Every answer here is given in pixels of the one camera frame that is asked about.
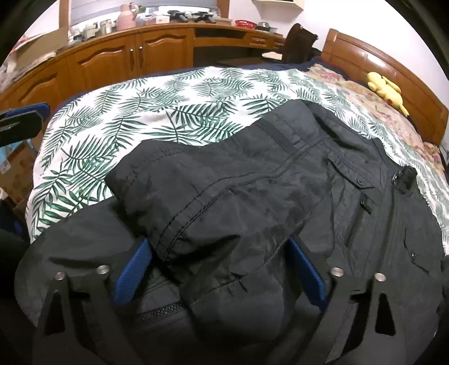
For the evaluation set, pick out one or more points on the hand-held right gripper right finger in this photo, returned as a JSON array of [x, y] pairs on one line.
[[308, 275]]

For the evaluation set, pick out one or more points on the wooden headboard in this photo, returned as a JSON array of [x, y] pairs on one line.
[[368, 56]]

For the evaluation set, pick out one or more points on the white cup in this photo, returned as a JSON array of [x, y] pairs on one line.
[[108, 28], [90, 32]]

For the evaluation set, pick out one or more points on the white wall shelf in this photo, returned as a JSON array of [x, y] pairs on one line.
[[280, 4]]

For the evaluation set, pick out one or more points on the yellow plush toy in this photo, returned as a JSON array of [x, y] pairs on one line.
[[380, 86]]

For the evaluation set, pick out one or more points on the black jacket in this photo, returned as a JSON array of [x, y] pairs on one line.
[[245, 196]]

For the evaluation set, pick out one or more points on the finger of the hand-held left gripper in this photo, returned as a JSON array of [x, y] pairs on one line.
[[21, 124]]

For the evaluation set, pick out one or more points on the red basket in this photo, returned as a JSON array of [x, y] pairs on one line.
[[245, 24]]

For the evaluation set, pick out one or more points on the cardboard box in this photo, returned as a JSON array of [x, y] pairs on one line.
[[35, 49], [17, 175]]

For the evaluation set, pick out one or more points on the metal bowl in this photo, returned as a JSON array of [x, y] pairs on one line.
[[263, 25]]

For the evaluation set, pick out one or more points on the floral blanket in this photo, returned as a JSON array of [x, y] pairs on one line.
[[379, 105]]

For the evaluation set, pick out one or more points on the wooden desk cabinet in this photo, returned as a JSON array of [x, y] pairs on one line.
[[105, 63]]

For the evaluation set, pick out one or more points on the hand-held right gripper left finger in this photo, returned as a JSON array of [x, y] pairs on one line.
[[131, 277]]

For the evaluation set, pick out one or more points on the black tool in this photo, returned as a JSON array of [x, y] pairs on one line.
[[204, 17], [179, 16]]

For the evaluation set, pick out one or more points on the pink thermos jug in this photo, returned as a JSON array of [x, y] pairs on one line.
[[126, 17]]

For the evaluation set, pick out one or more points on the brown chair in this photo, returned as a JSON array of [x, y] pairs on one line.
[[298, 44]]

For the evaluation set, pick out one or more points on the wooden bed with leaf-print sheet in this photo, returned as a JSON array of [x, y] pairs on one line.
[[140, 115]]

